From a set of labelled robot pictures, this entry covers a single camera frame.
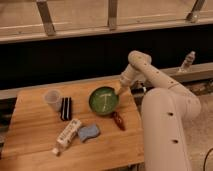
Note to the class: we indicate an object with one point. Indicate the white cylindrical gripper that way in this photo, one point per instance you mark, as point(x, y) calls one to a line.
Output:
point(127, 78)

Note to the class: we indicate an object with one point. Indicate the green ceramic bowl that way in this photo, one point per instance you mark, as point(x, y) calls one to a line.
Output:
point(103, 101)

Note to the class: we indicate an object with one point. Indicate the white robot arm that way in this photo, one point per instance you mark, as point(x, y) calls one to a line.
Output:
point(163, 109)

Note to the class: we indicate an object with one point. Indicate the red brown chili pepper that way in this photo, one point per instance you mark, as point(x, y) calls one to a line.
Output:
point(118, 120)

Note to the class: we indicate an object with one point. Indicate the blue sponge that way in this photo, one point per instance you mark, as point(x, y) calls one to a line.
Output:
point(88, 132)

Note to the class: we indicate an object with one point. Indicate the black white striped block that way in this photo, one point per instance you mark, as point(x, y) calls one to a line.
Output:
point(66, 109)

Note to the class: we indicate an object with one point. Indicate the clear plastic bottle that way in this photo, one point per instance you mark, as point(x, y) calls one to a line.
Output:
point(188, 61)

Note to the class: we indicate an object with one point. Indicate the translucent plastic cup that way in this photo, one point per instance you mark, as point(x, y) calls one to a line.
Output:
point(53, 99)

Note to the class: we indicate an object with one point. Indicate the white tube with cap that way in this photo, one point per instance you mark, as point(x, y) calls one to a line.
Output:
point(65, 137)

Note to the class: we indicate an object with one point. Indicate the middle metal window bracket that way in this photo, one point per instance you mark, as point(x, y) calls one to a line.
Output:
point(112, 14)

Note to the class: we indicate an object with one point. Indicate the metal window bracket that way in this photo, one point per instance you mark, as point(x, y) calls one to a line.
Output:
point(44, 12)
point(112, 14)
point(192, 16)

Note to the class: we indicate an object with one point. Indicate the right metal window bracket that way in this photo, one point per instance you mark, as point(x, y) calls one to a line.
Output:
point(192, 16)

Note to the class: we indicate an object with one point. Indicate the left metal window bracket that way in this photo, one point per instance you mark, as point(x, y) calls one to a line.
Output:
point(44, 12)

